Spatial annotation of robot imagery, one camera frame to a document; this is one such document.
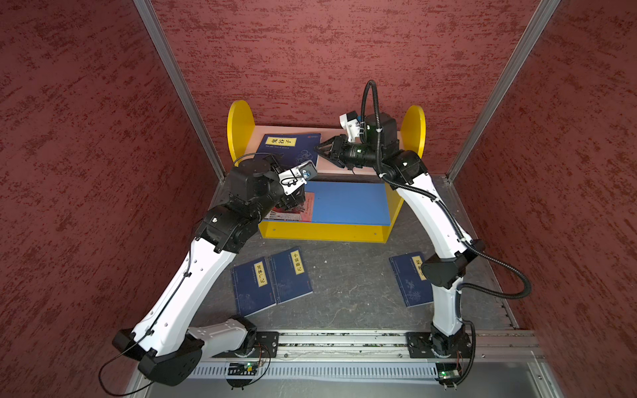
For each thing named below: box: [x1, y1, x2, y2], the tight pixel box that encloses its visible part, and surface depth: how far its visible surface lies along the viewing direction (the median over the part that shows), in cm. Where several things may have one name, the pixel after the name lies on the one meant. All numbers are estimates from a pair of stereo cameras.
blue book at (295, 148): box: [256, 132, 321, 168], surface depth 72 cm
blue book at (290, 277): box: [269, 246, 314, 306], surface depth 89 cm
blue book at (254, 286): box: [230, 257, 278, 318], surface depth 87 cm
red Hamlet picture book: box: [263, 192, 316, 223], surface depth 90 cm
